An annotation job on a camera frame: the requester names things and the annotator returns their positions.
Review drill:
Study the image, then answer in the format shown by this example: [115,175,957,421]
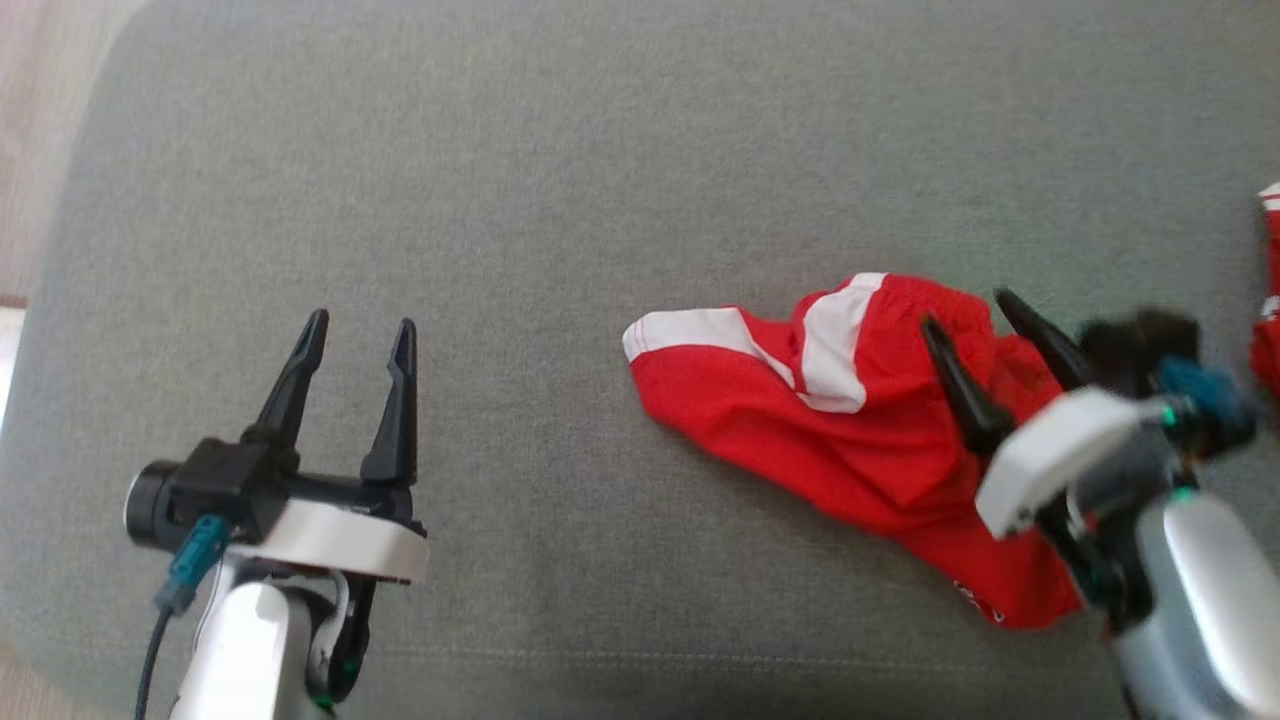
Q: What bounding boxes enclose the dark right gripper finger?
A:
[994,289,1094,391]
[920,315,1018,459]

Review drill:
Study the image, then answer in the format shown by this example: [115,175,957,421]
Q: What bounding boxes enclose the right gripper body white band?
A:
[974,386,1143,542]

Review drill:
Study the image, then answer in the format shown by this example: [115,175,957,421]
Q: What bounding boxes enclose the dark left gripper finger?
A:
[360,318,419,491]
[243,309,330,471]

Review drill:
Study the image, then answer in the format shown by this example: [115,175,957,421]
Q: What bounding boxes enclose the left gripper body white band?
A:
[228,440,432,587]

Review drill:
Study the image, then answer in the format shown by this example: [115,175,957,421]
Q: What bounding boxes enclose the red shorts with white stripes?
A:
[622,272,1088,631]

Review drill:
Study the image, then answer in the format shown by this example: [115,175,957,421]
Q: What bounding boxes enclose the red shirt with white sleeves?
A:
[1250,182,1280,397]

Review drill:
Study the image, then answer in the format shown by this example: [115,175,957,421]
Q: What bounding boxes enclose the grey fabric sofa seat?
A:
[0,0,1280,720]

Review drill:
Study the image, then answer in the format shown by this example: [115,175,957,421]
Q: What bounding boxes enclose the left cable with teal connector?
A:
[133,513,237,720]

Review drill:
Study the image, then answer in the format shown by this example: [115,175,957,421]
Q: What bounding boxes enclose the cable with teal connector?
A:
[133,513,237,720]
[1158,358,1259,463]

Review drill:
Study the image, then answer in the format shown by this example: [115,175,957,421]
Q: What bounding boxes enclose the right cable with teal connector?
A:
[1158,358,1259,463]

